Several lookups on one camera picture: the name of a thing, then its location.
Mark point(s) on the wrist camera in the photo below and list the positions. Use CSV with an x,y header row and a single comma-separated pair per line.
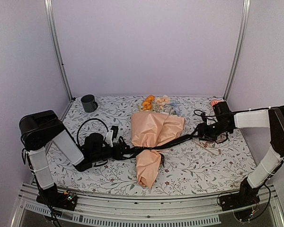
x,y
204,118
111,135

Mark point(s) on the red patterned small dish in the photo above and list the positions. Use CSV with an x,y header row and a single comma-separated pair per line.
x,y
214,102

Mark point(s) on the peach wrapping paper sheet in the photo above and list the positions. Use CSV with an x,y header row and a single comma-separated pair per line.
x,y
151,129

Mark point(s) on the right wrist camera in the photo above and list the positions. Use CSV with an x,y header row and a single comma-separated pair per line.
x,y
204,118

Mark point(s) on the tan ribbon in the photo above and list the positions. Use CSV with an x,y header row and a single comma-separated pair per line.
x,y
211,147

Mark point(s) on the black printed ribbon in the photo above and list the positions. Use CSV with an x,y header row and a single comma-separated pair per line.
x,y
134,151

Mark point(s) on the dark grey mug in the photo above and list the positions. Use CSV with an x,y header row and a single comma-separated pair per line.
x,y
89,104

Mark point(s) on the orange fake flower stem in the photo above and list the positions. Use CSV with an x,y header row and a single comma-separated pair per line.
x,y
157,104

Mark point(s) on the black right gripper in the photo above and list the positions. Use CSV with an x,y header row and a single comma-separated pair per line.
x,y
203,131

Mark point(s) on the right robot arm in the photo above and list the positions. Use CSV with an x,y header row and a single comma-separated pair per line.
x,y
268,120

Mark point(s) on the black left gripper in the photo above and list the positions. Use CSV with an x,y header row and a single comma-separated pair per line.
x,y
118,153

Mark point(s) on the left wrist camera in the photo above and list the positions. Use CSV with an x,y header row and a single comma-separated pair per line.
x,y
111,135

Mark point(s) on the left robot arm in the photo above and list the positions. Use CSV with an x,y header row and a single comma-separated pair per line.
x,y
40,129

